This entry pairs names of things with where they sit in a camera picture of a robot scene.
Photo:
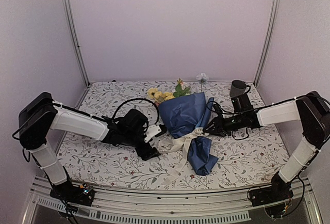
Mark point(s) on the blue wrapping paper sheet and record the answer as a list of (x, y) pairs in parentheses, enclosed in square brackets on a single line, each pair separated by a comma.
[(185, 117)]

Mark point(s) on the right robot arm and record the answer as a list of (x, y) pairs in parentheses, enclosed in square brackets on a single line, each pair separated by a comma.
[(303, 124)]

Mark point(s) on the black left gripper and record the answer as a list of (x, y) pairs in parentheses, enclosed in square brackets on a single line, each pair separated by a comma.
[(142, 152)]

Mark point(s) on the left aluminium frame post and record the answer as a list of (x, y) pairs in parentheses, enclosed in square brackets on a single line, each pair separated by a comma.
[(75, 42)]

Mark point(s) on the pale blue fake flower stem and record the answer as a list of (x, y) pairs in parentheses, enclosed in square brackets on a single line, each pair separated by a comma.
[(202, 78)]

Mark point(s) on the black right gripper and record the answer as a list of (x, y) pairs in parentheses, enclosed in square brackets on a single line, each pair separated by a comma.
[(217, 122)]

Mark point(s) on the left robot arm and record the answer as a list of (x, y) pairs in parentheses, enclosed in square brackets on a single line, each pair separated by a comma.
[(44, 114)]

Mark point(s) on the clear plastic wrap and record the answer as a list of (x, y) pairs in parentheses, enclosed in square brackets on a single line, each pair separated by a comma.
[(180, 144)]

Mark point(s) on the aluminium frame post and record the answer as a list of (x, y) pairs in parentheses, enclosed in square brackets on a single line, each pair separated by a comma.
[(267, 42), (75, 42)]

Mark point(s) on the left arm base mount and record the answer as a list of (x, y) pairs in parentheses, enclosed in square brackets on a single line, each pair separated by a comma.
[(73, 194)]

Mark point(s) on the dark grey metal mug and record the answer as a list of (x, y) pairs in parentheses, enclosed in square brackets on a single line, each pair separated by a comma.
[(238, 88)]

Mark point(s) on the white fake flower stem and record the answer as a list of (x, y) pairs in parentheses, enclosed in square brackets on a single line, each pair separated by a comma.
[(181, 89)]

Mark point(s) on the front aluminium rail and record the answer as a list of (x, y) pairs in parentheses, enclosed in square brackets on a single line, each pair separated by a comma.
[(124, 205)]

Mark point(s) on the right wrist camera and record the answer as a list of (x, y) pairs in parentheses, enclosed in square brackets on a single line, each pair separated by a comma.
[(217, 109)]

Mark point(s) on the right aluminium frame post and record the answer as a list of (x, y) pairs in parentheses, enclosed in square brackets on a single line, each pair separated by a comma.
[(267, 42)]

